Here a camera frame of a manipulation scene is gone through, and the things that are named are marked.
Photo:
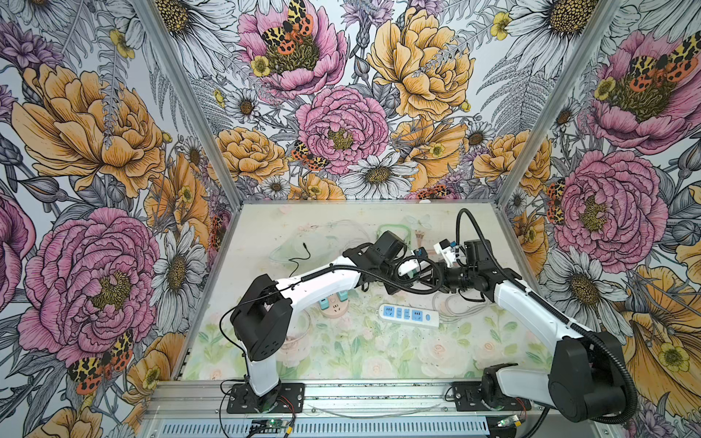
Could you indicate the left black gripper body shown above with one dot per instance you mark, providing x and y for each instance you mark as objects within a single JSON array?
[{"x": 390, "y": 279}]

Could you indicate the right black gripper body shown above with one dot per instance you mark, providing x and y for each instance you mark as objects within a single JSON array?
[{"x": 458, "y": 277}]

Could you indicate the green charger plug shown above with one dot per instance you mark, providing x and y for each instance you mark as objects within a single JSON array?
[{"x": 408, "y": 268}]

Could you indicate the round pink power strip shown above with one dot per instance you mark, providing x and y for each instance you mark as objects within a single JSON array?
[{"x": 333, "y": 307}]

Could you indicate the white blue rectangular power strip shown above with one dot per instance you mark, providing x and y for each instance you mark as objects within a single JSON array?
[{"x": 409, "y": 316}]

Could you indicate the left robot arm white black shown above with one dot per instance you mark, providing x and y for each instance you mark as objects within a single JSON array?
[{"x": 263, "y": 317}]

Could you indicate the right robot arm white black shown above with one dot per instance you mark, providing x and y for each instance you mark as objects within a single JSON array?
[{"x": 587, "y": 379}]

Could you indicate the small green circuit board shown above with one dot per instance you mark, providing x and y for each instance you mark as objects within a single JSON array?
[{"x": 270, "y": 426}]

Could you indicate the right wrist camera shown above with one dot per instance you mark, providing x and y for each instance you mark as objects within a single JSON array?
[{"x": 447, "y": 250}]

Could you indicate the aluminium front rail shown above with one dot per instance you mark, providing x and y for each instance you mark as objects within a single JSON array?
[{"x": 344, "y": 399}]

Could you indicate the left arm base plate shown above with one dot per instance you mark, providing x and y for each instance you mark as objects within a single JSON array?
[{"x": 285, "y": 398}]

